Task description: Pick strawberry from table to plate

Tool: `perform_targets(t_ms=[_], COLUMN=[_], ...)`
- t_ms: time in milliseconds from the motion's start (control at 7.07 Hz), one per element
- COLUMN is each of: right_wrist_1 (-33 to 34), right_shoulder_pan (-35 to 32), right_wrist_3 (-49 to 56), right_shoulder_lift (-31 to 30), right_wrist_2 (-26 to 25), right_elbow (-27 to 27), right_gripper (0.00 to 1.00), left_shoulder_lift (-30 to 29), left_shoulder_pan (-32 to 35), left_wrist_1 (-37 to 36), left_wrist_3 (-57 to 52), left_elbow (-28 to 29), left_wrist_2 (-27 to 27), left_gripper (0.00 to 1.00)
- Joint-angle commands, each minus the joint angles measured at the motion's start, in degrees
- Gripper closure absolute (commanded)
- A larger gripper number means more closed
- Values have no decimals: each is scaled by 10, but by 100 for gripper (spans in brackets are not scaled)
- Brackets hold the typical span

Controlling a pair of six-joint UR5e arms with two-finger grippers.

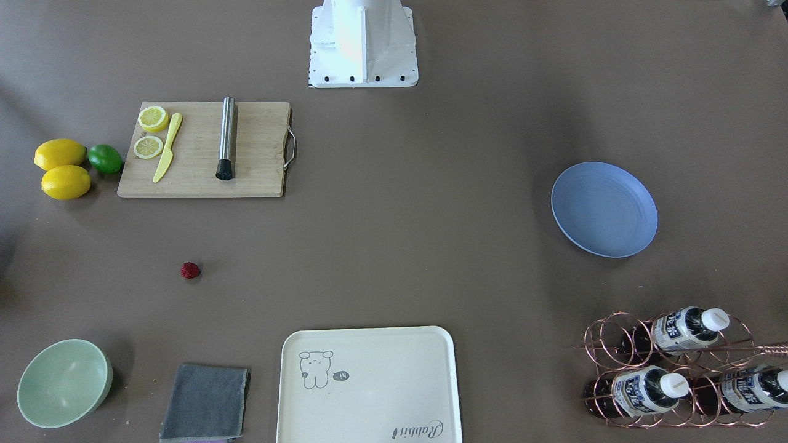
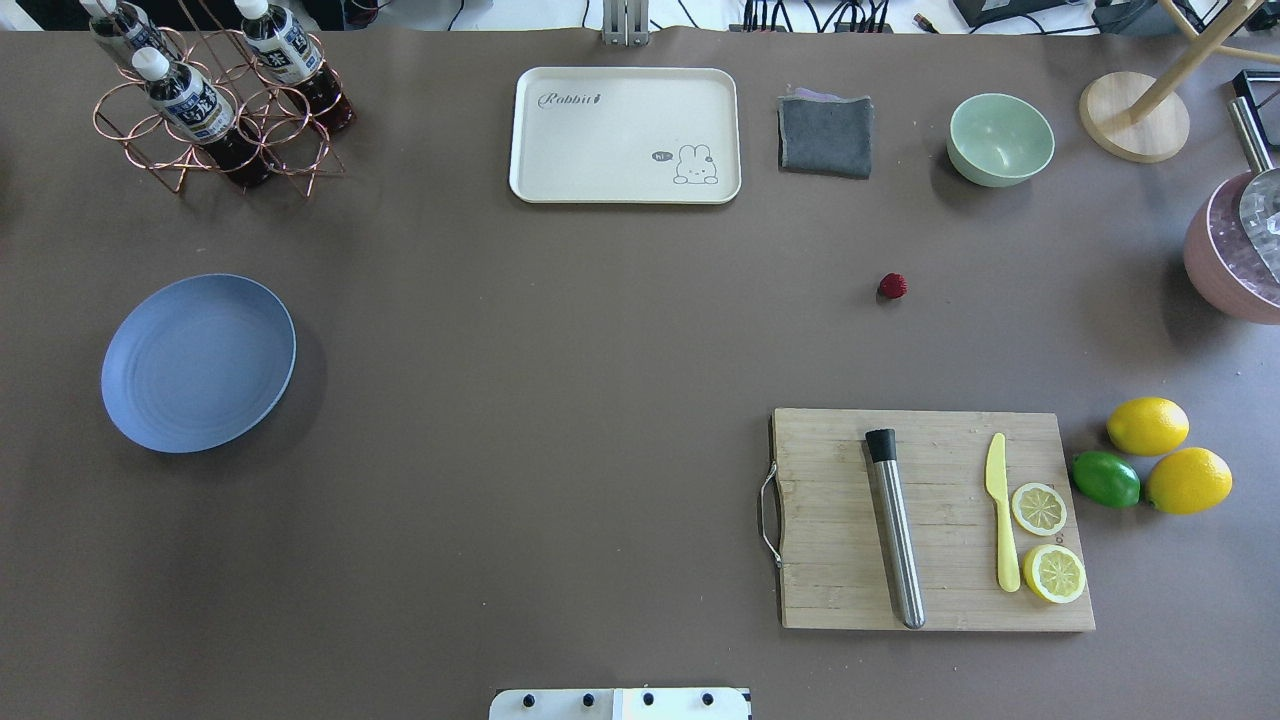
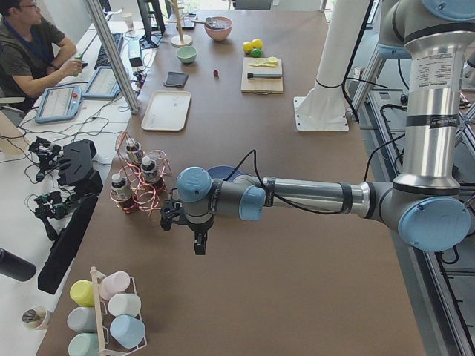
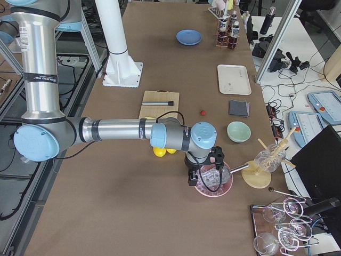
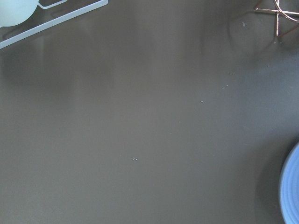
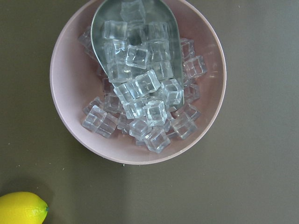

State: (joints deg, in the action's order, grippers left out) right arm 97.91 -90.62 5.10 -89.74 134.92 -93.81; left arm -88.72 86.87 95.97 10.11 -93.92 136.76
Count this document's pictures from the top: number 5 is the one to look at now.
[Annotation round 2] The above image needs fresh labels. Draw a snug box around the white wire cup rack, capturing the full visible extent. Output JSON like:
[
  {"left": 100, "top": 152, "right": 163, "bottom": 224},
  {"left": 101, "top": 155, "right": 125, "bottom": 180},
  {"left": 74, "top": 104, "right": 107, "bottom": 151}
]
[{"left": 0, "top": 0, "right": 108, "bottom": 49}]

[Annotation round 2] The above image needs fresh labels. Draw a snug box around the blue plate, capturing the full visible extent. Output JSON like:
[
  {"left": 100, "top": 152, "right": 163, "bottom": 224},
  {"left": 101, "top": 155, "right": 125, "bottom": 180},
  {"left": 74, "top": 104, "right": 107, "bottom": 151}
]
[{"left": 278, "top": 144, "right": 299, "bottom": 224}]

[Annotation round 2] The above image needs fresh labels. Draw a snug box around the copper wire bottle rack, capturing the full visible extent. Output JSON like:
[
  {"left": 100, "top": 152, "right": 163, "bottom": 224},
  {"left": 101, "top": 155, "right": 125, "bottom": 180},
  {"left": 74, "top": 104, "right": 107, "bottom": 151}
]
[{"left": 253, "top": 0, "right": 299, "bottom": 38}]

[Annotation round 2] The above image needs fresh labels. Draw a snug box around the pale green cup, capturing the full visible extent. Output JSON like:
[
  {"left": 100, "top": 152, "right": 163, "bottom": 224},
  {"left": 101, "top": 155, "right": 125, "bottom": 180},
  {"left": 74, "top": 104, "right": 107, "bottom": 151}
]
[{"left": 0, "top": 0, "right": 38, "bottom": 27}]

